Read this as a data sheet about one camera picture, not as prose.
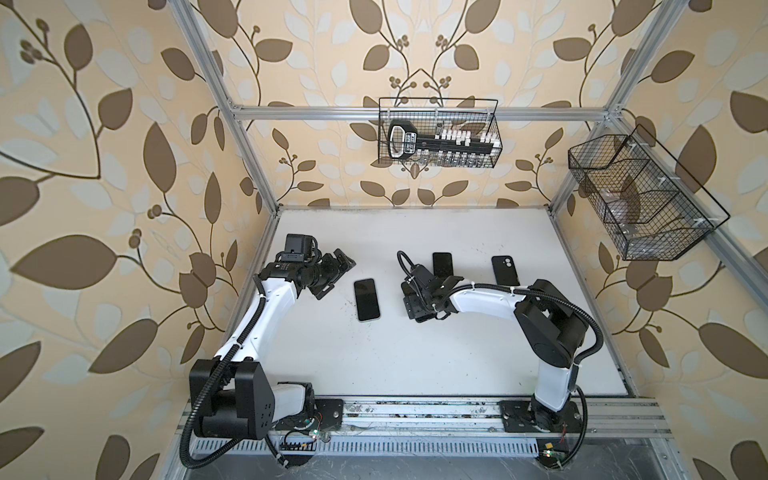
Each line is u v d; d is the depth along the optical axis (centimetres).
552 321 50
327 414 74
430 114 90
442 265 102
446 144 83
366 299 94
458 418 75
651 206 73
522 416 72
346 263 77
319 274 71
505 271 103
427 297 73
